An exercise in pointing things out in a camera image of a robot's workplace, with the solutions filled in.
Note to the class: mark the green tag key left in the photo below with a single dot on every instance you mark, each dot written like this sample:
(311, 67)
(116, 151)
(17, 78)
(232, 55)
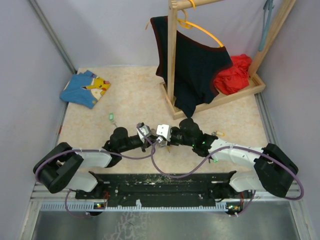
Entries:
(112, 119)

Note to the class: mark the blue pikachu shirt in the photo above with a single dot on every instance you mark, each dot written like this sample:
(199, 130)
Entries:
(85, 88)

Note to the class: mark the red crumpled cloth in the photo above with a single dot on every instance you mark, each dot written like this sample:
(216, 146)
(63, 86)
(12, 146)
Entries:
(235, 78)

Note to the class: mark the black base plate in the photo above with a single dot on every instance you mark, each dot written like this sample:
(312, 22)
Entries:
(156, 190)

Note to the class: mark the blue clothes hanger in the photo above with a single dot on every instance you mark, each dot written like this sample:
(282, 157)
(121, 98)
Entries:
(267, 13)

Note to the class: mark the dark navy tank top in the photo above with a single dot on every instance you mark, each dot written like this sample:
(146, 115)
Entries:
(196, 66)

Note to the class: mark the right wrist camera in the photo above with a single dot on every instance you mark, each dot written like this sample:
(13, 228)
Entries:
(163, 132)

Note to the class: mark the yellow clothes hanger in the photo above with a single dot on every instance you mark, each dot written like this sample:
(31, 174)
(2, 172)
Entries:
(184, 23)

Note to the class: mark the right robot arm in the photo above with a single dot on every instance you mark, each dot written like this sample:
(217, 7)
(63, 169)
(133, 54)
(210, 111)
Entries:
(270, 169)

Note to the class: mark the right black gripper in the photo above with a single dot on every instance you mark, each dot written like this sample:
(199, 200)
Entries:
(171, 136)

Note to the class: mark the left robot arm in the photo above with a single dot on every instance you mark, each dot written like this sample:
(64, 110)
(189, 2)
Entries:
(58, 170)

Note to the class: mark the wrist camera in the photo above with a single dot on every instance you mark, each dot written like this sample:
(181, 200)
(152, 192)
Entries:
(163, 132)
(143, 130)

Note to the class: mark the yellow tag key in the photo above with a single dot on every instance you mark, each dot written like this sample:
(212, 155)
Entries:
(218, 133)

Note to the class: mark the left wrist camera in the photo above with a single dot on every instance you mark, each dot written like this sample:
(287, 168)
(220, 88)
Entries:
(143, 130)

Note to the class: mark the large keyring with keys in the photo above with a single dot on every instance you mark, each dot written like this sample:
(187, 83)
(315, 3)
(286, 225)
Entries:
(157, 144)

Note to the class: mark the wooden clothes rack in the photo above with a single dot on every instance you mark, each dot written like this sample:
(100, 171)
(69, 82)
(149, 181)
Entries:
(256, 85)

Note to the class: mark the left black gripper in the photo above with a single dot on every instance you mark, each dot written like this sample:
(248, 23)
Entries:
(145, 145)

